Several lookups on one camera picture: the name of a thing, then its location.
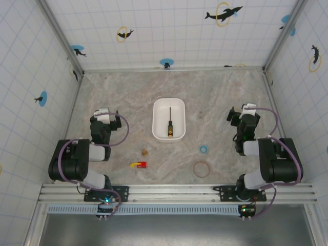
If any white plastic bin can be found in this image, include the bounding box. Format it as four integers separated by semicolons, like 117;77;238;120
152;97;187;144

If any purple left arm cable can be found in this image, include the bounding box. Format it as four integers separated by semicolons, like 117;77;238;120
56;112;130;220

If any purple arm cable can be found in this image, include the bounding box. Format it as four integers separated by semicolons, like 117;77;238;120
245;107;303;220
56;112;130;220

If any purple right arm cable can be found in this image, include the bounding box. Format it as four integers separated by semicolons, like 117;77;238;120
245;107;303;220

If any black yellow handled screwdriver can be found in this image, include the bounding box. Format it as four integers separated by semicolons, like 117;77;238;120
167;107;174;138

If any brown rubber band ring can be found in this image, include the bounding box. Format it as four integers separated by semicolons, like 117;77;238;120
192;160;212;178

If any aluminium frame crossbar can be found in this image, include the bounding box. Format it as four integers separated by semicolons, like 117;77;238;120
82;65;265;73

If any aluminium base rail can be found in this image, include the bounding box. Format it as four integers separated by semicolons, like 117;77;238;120
37;182;320;205

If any aluminium frame post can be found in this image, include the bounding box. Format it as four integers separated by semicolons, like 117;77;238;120
262;0;308;74

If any white slotted cable duct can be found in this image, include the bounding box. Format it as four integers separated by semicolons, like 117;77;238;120
47;204;242;215

